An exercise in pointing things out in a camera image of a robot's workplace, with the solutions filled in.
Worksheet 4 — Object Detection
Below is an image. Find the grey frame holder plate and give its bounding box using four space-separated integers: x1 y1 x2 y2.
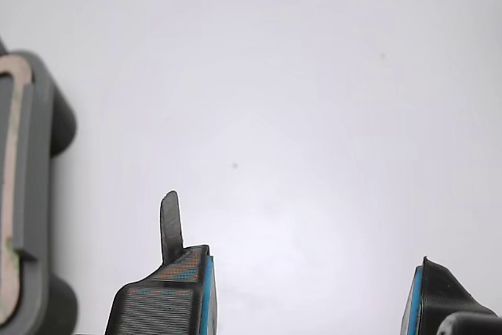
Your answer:
0 36 78 335

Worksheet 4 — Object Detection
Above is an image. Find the tan rectangular frame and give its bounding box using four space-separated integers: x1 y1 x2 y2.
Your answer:
0 55 31 319

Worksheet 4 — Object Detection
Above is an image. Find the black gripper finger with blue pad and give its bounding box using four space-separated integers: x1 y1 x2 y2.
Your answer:
400 255 498 335

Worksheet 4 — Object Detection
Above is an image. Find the black gripper finger with tab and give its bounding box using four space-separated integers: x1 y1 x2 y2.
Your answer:
104 189 219 335

